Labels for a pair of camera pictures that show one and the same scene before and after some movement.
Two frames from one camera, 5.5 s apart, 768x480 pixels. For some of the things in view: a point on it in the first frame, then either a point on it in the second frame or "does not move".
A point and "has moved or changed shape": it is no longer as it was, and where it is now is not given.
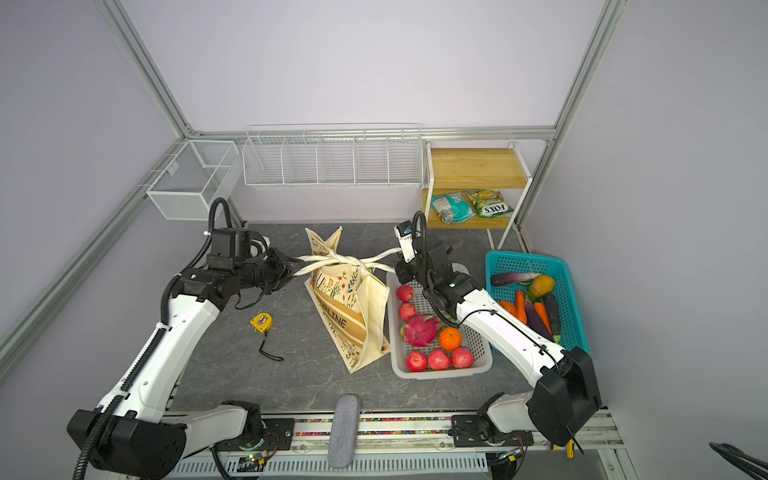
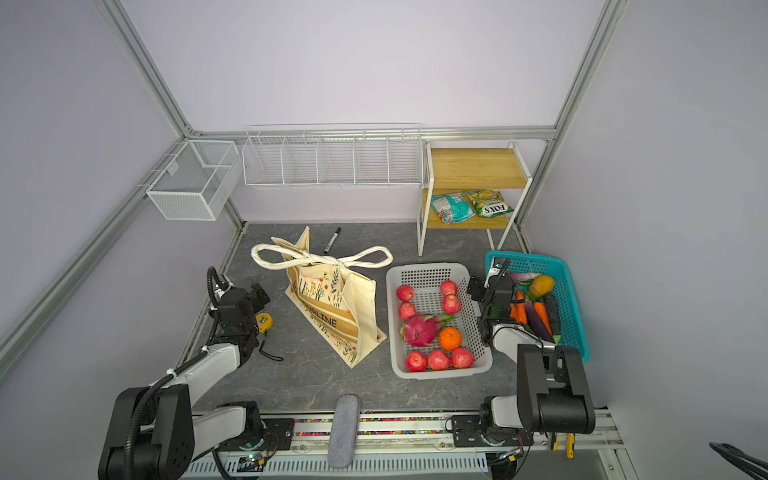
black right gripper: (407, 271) → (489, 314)
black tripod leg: (742, 460) does not move
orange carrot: (541, 311) does not move
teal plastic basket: (573, 333) does not move
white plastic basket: (424, 344) does not move
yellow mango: (542, 284) does not move
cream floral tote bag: (350, 296) has moved or changed shape
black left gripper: (285, 269) → (220, 321)
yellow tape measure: (263, 323) does not move
